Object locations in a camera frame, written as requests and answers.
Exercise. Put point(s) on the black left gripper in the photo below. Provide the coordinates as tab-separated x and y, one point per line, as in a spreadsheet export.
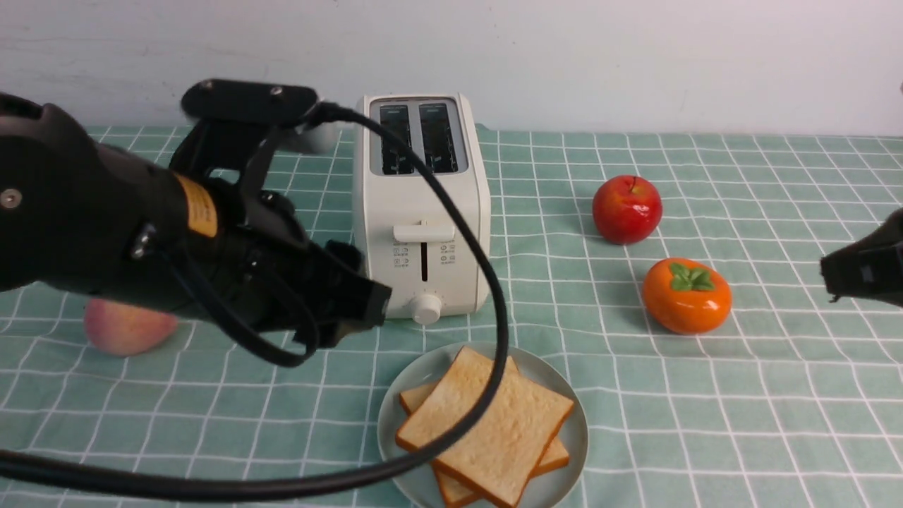
271	274

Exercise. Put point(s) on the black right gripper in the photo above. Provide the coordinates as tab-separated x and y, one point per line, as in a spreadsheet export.
870	268

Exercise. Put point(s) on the toast slice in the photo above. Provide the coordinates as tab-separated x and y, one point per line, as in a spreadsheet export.
496	457
456	494

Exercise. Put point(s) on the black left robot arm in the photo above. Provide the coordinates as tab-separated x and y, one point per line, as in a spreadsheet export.
93	219

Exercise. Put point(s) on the white two-slot toaster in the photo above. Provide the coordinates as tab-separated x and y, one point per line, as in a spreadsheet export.
407	238

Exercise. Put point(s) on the orange persimmon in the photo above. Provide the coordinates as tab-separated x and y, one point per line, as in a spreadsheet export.
686	297

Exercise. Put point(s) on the green checkered tablecloth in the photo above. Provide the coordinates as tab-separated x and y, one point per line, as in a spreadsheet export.
793	402

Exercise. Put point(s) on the pink peach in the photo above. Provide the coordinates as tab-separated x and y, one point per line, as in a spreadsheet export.
123	330

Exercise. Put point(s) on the red apple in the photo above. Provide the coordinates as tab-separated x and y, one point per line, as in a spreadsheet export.
626	209

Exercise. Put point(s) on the light green round plate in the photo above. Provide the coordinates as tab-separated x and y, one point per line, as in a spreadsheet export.
420	485

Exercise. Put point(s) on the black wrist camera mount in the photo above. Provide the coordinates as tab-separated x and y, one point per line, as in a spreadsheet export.
240	125

